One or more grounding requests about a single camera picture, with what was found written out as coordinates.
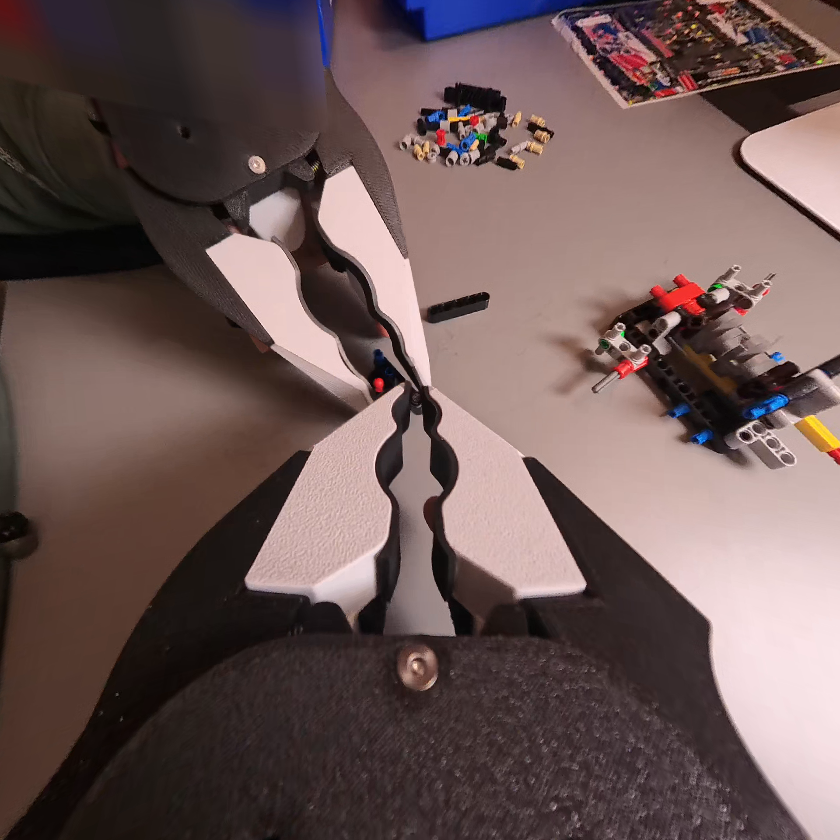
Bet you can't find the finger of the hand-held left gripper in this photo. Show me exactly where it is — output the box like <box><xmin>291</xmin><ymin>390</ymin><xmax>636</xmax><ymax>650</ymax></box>
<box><xmin>311</xmin><ymin>164</ymin><xmax>434</xmax><ymax>389</ymax></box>
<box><xmin>205</xmin><ymin>189</ymin><xmax>374</xmax><ymax>404</ymax></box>

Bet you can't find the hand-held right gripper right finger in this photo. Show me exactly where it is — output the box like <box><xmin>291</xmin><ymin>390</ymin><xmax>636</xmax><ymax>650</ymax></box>
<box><xmin>420</xmin><ymin>386</ymin><xmax>588</xmax><ymax>634</ymax></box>

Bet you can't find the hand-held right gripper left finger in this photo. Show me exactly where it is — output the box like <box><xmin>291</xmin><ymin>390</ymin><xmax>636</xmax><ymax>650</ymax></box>
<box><xmin>244</xmin><ymin>384</ymin><xmax>413</xmax><ymax>634</ymax></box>

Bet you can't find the black rounded lego beam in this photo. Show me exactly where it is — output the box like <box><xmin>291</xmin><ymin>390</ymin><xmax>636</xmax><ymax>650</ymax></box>
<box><xmin>367</xmin><ymin>348</ymin><xmax>406</xmax><ymax>396</ymax></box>

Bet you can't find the lego car chassis assembly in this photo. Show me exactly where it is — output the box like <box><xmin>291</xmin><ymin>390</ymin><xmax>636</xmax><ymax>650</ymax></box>
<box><xmin>592</xmin><ymin>264</ymin><xmax>840</xmax><ymax>470</ymax></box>

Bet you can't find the pile of small lego pieces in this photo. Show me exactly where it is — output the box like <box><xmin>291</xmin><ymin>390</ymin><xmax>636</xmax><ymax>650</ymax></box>
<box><xmin>399</xmin><ymin>98</ymin><xmax>555</xmax><ymax>172</ymax></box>

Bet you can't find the long black lego piece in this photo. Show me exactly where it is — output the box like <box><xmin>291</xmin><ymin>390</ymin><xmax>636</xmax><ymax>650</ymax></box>
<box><xmin>444</xmin><ymin>82</ymin><xmax>508</xmax><ymax>112</ymax></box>

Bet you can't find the colourful lego instruction booklet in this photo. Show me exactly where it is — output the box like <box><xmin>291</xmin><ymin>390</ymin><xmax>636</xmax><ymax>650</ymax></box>
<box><xmin>551</xmin><ymin>0</ymin><xmax>840</xmax><ymax>109</ymax></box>

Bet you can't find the wide blue storage bin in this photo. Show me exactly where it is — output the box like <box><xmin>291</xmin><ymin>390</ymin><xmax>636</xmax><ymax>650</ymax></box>
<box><xmin>394</xmin><ymin>0</ymin><xmax>592</xmax><ymax>42</ymax></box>

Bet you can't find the white monitor stand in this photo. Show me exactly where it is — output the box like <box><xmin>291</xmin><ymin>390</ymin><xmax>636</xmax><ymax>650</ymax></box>
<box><xmin>740</xmin><ymin>101</ymin><xmax>840</xmax><ymax>237</ymax></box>

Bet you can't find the black cable with round plug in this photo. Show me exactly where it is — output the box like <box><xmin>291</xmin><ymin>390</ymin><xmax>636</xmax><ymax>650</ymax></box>
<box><xmin>0</xmin><ymin>512</ymin><xmax>39</xmax><ymax>560</ymax></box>

